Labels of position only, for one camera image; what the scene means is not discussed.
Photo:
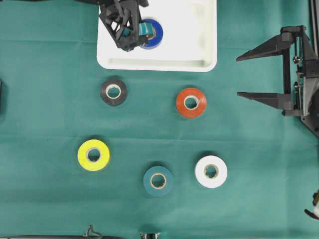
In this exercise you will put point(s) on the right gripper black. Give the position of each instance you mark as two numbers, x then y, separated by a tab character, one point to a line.
307	70

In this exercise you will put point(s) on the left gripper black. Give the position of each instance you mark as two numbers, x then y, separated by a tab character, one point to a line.
123	21

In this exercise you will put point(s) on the blue tape roll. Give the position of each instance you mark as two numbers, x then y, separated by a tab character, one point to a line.
153	30

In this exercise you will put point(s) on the green tape roll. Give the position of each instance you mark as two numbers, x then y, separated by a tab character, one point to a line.
158	181

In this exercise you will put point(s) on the white plastic tray case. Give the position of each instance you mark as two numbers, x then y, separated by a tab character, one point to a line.
189	40

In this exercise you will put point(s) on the black tape roll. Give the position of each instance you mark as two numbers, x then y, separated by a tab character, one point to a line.
113	91

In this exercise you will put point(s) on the red tape roll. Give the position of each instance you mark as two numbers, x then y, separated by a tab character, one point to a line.
191	103

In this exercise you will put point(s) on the white tape roll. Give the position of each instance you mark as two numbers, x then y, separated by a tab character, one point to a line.
211	171

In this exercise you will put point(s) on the yellow tape roll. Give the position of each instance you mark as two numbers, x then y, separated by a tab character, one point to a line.
93	155

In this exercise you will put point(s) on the green table cloth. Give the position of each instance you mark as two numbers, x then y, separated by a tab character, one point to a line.
51	104

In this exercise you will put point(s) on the black aluminium frame rail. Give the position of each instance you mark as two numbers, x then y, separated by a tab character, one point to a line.
314	10

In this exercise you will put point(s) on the white black cable connector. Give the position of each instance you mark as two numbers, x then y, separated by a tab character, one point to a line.
315	213

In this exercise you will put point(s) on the metal camera mount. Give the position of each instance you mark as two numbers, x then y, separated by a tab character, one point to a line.
144	235

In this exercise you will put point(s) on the black wire clip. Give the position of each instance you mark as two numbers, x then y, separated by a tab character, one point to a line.
91	234

